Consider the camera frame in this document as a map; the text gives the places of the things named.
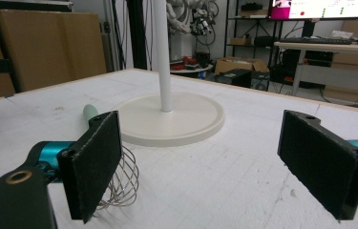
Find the black keyboard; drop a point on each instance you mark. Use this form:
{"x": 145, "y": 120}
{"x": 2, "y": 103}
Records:
{"x": 315, "y": 40}

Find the wooden desk with white legs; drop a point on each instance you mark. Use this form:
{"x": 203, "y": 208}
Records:
{"x": 332, "y": 63}

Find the round white side table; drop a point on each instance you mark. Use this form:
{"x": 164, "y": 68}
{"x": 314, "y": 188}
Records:
{"x": 192, "y": 68}

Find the black box on floor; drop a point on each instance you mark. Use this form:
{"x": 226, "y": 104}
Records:
{"x": 234, "y": 78}

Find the computer monitor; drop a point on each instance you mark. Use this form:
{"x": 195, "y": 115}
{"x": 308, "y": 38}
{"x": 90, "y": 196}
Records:
{"x": 321, "y": 9}

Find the black metal shelf rack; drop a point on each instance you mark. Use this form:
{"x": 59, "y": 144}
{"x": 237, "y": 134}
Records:
{"x": 249, "y": 28}

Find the white round-base stand with pole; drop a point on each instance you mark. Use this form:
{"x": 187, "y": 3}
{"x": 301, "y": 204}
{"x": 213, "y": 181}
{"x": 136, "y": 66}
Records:
{"x": 167, "y": 117}

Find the open cardboard box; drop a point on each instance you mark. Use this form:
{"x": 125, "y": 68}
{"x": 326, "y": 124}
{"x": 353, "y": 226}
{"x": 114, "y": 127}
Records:
{"x": 240, "y": 65}

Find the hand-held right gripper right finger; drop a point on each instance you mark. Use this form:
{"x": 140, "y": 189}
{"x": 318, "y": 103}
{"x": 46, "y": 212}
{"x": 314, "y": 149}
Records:
{"x": 320, "y": 165}

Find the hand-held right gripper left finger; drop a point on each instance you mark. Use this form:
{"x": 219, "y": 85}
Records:
{"x": 90, "y": 165}

